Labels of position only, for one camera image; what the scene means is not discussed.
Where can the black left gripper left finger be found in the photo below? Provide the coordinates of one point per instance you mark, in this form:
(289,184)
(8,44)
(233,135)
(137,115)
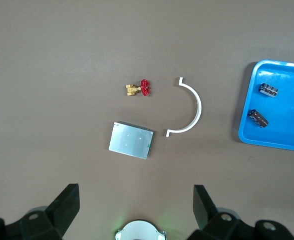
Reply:
(61,207)

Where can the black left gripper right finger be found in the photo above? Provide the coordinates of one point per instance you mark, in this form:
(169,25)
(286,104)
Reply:
(204,207)

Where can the black cylindrical capacitor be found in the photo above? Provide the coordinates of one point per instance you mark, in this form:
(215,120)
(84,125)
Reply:
(268,89)

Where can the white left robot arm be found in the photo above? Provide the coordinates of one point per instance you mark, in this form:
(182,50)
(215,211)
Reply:
(140,231)

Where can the silver metal power supply box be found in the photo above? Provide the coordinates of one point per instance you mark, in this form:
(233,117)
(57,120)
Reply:
(131,141)

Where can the white semicircular pipe clamp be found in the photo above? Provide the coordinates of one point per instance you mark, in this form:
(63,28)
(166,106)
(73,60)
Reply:
(199,107)

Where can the blue plastic tray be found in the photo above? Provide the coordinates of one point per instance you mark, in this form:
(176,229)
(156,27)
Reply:
(282,120)

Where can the brown table mat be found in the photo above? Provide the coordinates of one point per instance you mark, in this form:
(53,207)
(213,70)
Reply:
(61,75)

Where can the brass valve red handwheel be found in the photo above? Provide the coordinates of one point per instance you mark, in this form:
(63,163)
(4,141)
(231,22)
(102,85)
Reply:
(134,89)

